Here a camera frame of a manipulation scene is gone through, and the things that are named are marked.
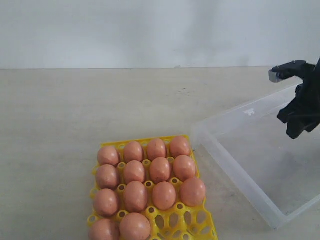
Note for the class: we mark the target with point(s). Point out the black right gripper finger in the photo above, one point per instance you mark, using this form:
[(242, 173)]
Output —
[(295, 127)]

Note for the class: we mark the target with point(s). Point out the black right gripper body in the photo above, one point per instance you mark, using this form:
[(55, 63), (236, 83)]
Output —
[(305, 106)]

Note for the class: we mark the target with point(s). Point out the brown egg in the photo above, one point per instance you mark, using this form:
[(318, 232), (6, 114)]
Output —
[(107, 177), (133, 151), (192, 192), (108, 155), (104, 229), (135, 197), (164, 195), (179, 146), (184, 167), (135, 226), (134, 171), (106, 203), (160, 170)]

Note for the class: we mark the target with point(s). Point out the brown egg front bottom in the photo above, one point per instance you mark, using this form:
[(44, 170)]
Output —
[(135, 226)]

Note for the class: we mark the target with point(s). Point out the clear plastic bin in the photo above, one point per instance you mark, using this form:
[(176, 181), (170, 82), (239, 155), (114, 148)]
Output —
[(278, 175)]

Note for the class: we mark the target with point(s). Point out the yellow plastic egg tray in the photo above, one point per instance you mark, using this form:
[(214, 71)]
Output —
[(180, 222)]

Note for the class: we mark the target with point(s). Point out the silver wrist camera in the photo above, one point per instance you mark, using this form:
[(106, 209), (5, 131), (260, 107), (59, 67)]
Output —
[(295, 68)]

